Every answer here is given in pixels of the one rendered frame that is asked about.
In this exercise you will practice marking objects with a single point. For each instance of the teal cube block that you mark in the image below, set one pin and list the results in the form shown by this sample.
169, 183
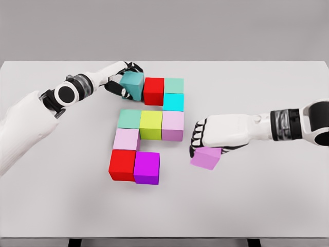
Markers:
133, 85

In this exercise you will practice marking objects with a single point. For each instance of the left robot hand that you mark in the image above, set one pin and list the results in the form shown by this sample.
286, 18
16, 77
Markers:
117, 69

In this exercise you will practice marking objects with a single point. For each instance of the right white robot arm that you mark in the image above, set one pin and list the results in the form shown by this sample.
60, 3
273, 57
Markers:
290, 123

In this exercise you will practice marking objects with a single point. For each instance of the orchid pink cube block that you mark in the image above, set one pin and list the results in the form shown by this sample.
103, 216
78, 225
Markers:
207, 158

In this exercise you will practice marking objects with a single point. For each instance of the cyan cube block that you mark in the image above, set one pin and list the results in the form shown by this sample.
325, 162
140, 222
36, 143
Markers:
174, 102

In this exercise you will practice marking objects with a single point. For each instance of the yellow-green cube block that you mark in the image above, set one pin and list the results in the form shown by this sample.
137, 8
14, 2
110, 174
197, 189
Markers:
151, 124

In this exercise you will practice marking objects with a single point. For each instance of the seafoam green cube block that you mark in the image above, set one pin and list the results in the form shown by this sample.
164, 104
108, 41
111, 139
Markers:
129, 119
174, 85

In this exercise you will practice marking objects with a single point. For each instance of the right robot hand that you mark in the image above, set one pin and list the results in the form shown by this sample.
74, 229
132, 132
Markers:
226, 131

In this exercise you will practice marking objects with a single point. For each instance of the red cube block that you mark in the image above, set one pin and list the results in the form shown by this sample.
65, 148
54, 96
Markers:
153, 90
122, 164

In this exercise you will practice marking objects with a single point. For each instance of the pale pink cube block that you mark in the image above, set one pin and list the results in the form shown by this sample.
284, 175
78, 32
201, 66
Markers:
173, 125
126, 139

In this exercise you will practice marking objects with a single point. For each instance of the magenta purple cube block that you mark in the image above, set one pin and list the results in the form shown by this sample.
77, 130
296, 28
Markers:
146, 167

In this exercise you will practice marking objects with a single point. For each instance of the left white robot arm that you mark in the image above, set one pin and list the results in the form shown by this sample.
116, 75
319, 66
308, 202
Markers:
46, 110

